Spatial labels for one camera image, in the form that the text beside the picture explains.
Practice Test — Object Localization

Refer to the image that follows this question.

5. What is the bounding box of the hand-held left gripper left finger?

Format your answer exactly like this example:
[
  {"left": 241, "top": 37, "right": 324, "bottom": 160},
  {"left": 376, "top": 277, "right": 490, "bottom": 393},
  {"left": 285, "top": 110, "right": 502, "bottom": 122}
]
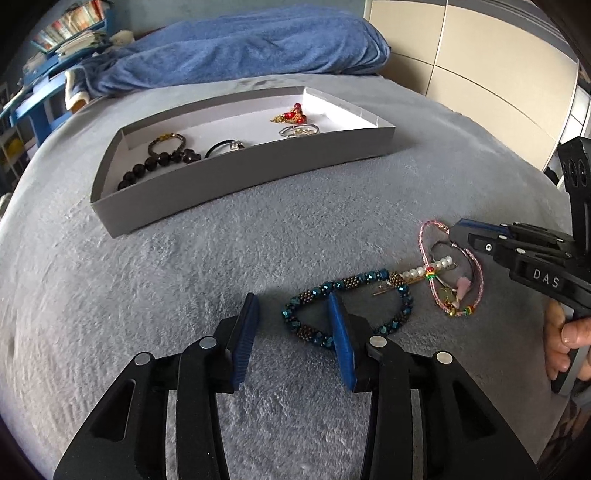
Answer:
[{"left": 53, "top": 292, "right": 262, "bottom": 480}]

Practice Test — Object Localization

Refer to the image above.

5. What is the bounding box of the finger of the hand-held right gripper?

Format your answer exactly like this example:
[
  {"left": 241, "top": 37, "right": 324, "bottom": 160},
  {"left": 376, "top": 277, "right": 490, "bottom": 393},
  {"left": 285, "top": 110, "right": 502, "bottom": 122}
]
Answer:
[
  {"left": 448, "top": 223, "right": 523, "bottom": 269},
  {"left": 456, "top": 219, "right": 574, "bottom": 251}
]

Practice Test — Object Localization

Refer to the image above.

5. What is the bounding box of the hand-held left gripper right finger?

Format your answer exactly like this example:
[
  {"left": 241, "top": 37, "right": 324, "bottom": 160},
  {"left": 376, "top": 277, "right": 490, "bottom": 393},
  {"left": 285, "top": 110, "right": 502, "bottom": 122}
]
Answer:
[{"left": 327, "top": 293, "right": 541, "bottom": 480}]

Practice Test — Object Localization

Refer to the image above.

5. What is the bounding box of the thin metal charm bangle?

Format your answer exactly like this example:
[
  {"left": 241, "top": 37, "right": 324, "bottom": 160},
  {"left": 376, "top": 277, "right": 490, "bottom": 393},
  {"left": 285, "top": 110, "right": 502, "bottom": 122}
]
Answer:
[{"left": 428, "top": 239, "right": 477, "bottom": 315}]

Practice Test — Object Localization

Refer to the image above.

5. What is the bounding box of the pink string bracelet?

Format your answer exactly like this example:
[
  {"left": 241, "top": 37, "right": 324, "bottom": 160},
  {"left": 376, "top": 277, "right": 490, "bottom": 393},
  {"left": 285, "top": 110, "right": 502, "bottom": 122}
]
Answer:
[{"left": 417, "top": 220, "right": 485, "bottom": 319}]

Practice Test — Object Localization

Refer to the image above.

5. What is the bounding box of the pearl hair pin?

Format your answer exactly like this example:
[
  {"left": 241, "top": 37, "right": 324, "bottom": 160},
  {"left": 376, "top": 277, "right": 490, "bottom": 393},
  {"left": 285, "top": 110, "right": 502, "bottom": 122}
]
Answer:
[{"left": 376, "top": 256, "right": 456, "bottom": 297}]

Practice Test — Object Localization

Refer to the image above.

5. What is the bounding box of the blue beaded bracelet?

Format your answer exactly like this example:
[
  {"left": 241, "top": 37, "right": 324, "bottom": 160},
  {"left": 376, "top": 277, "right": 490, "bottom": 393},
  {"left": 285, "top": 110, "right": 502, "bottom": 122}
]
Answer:
[{"left": 282, "top": 268, "right": 415, "bottom": 350}]

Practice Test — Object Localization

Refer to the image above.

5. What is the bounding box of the grey cardboard tray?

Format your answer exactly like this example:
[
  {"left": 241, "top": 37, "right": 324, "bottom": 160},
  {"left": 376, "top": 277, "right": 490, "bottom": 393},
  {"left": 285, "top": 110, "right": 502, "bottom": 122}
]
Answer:
[{"left": 89, "top": 84, "right": 398, "bottom": 239}]

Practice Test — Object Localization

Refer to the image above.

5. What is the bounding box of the large black bead bracelet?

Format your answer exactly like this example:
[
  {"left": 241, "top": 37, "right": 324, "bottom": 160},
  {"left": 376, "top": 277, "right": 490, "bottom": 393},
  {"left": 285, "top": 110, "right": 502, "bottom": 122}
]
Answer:
[{"left": 116, "top": 148, "right": 203, "bottom": 191}]

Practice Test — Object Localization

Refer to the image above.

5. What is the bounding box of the silver bangle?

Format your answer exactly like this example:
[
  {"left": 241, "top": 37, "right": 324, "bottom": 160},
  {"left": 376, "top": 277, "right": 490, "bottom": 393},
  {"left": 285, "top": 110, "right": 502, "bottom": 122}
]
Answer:
[{"left": 278, "top": 123, "right": 320, "bottom": 140}]

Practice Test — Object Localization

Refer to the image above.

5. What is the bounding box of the red bead bracelet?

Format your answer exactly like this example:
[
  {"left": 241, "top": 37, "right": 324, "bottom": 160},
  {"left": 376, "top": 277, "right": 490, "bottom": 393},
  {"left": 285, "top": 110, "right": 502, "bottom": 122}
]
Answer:
[{"left": 270, "top": 103, "right": 308, "bottom": 126}]

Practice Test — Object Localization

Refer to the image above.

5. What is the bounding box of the small dark bead bracelet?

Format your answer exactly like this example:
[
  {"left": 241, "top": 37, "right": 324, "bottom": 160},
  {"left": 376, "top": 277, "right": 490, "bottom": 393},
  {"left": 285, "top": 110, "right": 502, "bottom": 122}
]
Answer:
[{"left": 147, "top": 132, "right": 187, "bottom": 157}]

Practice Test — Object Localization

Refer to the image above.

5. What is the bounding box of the person's right hand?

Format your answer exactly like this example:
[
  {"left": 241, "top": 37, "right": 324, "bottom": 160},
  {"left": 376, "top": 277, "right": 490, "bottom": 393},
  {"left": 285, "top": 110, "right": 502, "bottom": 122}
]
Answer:
[{"left": 544, "top": 302, "right": 591, "bottom": 382}]

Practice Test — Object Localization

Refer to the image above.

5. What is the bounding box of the beige wardrobe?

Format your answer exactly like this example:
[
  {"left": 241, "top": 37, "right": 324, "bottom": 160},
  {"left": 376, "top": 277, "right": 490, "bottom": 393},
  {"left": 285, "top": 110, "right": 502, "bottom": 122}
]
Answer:
[{"left": 364, "top": 0, "right": 591, "bottom": 197}]

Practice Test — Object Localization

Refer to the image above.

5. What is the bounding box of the blue pillow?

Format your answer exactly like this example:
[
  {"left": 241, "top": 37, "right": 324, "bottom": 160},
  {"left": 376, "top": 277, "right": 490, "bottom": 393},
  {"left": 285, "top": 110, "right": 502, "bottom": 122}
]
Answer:
[{"left": 65, "top": 4, "right": 391, "bottom": 100}]

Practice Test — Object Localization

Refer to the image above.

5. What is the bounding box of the white fleece garment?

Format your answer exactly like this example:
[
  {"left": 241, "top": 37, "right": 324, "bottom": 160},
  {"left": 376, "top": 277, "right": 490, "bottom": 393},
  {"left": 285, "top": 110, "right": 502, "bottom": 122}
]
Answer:
[{"left": 64, "top": 68, "right": 92, "bottom": 112}]

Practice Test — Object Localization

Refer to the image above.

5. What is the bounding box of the blue desk with shelf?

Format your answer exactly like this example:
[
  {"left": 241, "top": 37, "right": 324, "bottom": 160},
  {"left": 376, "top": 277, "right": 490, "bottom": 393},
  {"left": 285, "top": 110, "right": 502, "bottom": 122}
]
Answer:
[{"left": 0, "top": 28, "right": 117, "bottom": 155}]

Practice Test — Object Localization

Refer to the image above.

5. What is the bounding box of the stack of papers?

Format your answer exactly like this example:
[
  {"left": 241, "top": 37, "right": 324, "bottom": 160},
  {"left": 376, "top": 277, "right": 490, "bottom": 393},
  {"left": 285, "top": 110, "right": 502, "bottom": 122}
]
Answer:
[{"left": 54, "top": 31, "right": 112, "bottom": 59}]

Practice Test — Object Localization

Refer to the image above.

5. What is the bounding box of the row of books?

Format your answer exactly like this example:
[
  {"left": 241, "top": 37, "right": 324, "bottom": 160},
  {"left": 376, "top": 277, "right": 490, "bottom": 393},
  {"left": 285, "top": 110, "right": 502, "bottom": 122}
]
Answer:
[{"left": 33, "top": 0, "right": 114, "bottom": 52}]

